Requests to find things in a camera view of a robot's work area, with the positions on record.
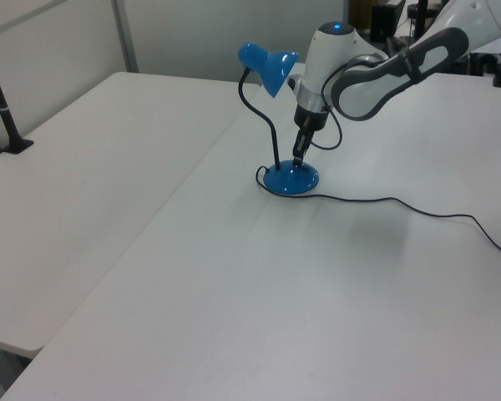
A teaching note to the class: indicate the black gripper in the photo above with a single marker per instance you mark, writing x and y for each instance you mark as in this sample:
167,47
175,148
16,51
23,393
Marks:
311,118

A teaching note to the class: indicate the blue gooseneck desk lamp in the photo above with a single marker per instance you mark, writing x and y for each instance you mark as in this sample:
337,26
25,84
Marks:
275,67

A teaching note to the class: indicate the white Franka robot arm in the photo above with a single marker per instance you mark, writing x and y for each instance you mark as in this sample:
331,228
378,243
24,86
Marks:
367,89

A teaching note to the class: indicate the black box under papers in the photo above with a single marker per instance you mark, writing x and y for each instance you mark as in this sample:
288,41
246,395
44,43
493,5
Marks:
455,67

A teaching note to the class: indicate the black thin background pole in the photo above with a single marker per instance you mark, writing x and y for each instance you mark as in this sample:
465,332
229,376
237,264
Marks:
421,14

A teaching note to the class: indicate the white paper sheets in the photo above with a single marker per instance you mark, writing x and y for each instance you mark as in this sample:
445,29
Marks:
490,45

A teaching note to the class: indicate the grey partition frame post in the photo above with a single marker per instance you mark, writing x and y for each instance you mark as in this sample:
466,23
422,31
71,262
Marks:
125,33

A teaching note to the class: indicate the black camera stand with clamp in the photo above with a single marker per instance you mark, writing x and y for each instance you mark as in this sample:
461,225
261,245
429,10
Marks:
2,108

